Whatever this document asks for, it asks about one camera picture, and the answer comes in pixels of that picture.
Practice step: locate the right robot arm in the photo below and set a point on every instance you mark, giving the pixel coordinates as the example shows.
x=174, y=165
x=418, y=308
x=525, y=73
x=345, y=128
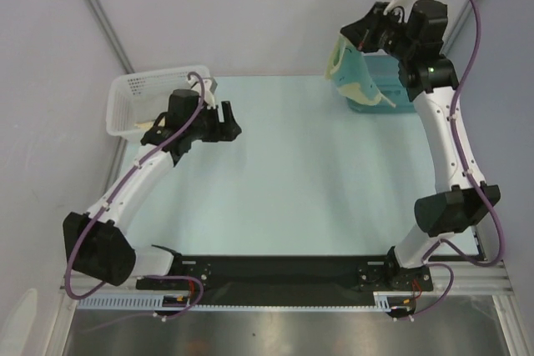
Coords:
x=462, y=197

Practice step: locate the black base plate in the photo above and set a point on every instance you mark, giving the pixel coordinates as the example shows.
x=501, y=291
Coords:
x=297, y=281

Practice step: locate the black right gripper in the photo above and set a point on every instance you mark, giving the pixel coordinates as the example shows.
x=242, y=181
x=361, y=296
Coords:
x=359, y=35

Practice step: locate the pale yellow towel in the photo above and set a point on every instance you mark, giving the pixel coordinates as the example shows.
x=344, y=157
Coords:
x=348, y=73

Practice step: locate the left slotted cable duct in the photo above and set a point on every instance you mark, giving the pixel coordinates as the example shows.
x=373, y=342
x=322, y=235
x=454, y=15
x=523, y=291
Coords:
x=135, y=302

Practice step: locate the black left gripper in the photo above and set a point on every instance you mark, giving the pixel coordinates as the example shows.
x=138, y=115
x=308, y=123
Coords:
x=227, y=131

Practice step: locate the aluminium front rail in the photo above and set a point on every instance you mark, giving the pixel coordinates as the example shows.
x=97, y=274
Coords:
x=468, y=280

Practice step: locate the aluminium frame post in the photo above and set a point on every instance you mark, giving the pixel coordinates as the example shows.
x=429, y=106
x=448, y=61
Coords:
x=463, y=10
x=106, y=27

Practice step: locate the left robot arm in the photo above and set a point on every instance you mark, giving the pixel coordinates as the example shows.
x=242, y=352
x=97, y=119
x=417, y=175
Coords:
x=96, y=242

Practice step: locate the white perforated plastic basket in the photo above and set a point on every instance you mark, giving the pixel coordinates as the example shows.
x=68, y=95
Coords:
x=141, y=97

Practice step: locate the left aluminium frame post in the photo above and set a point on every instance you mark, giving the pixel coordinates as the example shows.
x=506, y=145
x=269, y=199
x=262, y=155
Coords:
x=106, y=27

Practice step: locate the yellow cream towel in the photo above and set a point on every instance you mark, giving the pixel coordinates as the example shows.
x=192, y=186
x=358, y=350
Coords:
x=144, y=126

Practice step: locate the teal translucent plastic bin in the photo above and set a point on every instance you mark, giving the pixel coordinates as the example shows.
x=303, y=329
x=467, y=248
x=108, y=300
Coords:
x=384, y=71

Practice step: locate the right aluminium frame post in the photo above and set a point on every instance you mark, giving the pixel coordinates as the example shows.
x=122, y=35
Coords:
x=463, y=10

